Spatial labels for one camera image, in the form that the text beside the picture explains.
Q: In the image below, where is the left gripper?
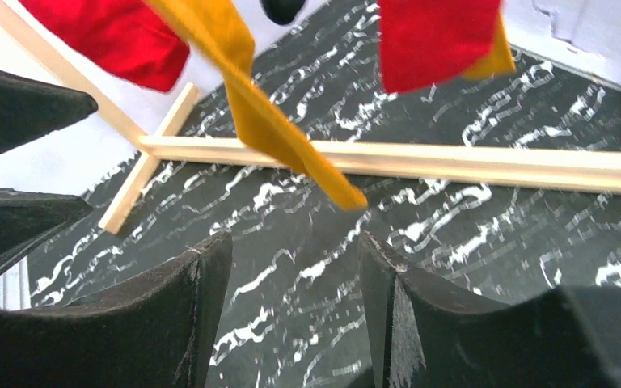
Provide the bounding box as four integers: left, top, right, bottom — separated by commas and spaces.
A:
0, 70, 98, 276

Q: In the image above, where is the red sock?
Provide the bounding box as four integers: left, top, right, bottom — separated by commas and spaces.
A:
378, 0, 515, 93
20, 0, 190, 92

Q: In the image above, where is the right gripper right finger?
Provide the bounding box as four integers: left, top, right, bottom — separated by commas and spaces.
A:
354, 233, 621, 387

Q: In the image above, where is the left red sock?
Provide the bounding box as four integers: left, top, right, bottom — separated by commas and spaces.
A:
20, 0, 190, 92

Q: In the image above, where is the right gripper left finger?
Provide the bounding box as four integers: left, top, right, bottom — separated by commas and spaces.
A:
0, 232, 233, 387

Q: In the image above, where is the wooden clothes rack frame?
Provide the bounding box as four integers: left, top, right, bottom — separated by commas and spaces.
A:
0, 1, 621, 234

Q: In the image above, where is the black sock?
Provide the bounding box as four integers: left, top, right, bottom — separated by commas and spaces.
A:
260, 0, 306, 26

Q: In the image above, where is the mustard yellow sock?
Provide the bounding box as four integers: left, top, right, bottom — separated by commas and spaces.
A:
144, 0, 518, 212

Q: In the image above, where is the right red sock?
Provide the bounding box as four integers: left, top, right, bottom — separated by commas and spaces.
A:
378, 0, 515, 93

